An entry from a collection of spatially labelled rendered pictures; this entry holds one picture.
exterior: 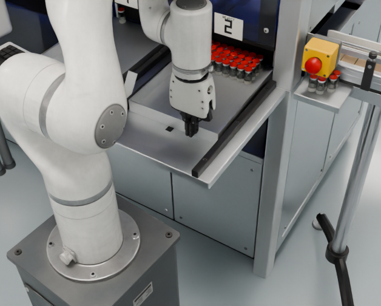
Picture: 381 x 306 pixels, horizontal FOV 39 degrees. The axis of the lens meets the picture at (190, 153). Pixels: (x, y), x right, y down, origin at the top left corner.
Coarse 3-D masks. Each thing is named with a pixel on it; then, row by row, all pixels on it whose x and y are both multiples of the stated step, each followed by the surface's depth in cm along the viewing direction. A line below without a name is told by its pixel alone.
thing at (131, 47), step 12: (120, 24) 170; (132, 24) 170; (120, 36) 165; (132, 36) 165; (144, 36) 164; (60, 48) 158; (120, 48) 160; (132, 48) 160; (144, 48) 160; (156, 48) 154; (60, 60) 156; (120, 60) 155; (132, 60) 155; (144, 60) 151
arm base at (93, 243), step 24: (72, 216) 95; (96, 216) 97; (120, 216) 114; (48, 240) 110; (72, 240) 101; (96, 240) 101; (120, 240) 107; (72, 264) 105; (96, 264) 105; (120, 264) 105
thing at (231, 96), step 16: (160, 80) 146; (224, 80) 147; (256, 80) 147; (144, 96) 142; (160, 96) 142; (224, 96) 142; (240, 96) 142; (144, 112) 136; (160, 112) 132; (176, 112) 137; (224, 112) 137; (240, 112) 134; (176, 128) 133; (208, 128) 133; (224, 128) 129
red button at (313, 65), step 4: (308, 60) 130; (312, 60) 130; (316, 60) 130; (308, 64) 130; (312, 64) 130; (316, 64) 129; (320, 64) 130; (308, 68) 131; (312, 68) 130; (316, 68) 130; (320, 68) 130; (308, 72) 132; (312, 72) 131; (316, 72) 131
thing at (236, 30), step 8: (216, 16) 141; (224, 16) 140; (216, 24) 143; (224, 24) 141; (232, 24) 140; (240, 24) 138; (216, 32) 144; (232, 32) 141; (240, 32) 140; (240, 40) 142
